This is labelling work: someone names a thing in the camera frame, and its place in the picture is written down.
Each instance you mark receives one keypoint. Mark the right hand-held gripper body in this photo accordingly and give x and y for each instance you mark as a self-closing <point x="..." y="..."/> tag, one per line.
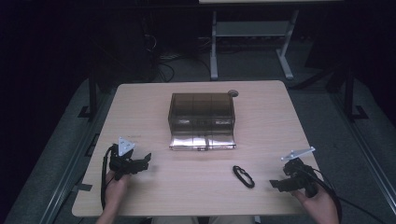
<point x="300" y="174"/>

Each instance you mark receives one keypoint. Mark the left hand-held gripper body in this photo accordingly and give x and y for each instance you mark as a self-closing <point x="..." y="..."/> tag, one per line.
<point x="122" y="161"/>

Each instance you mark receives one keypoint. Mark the brown transparent storage box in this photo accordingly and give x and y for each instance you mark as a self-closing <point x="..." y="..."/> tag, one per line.
<point x="201" y="115"/>

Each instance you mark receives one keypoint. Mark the person's left hand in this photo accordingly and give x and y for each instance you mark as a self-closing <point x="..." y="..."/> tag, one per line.
<point x="115" y="190"/>

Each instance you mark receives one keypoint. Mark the person's right hand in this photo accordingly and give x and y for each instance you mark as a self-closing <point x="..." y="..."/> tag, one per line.
<point x="320" y="207"/>

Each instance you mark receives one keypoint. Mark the grey tape strip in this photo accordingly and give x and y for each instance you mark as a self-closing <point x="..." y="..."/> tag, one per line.
<point x="83" y="187"/>

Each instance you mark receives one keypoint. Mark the black metal stand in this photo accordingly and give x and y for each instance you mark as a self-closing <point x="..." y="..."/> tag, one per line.
<point x="350" y="93"/>
<point x="92" y="93"/>

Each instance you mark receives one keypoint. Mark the person's legs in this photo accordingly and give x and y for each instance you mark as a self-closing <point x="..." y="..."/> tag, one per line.
<point x="202" y="220"/>

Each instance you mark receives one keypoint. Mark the small grey round cap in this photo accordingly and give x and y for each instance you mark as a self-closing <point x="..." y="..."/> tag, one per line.
<point x="233" y="92"/>

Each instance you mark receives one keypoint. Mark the metal floor rail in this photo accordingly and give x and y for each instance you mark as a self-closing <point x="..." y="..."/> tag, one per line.
<point x="74" y="161"/>
<point x="367" y="155"/>

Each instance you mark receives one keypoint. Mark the white metal table frame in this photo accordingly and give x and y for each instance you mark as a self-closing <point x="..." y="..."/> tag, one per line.
<point x="249" y="29"/>

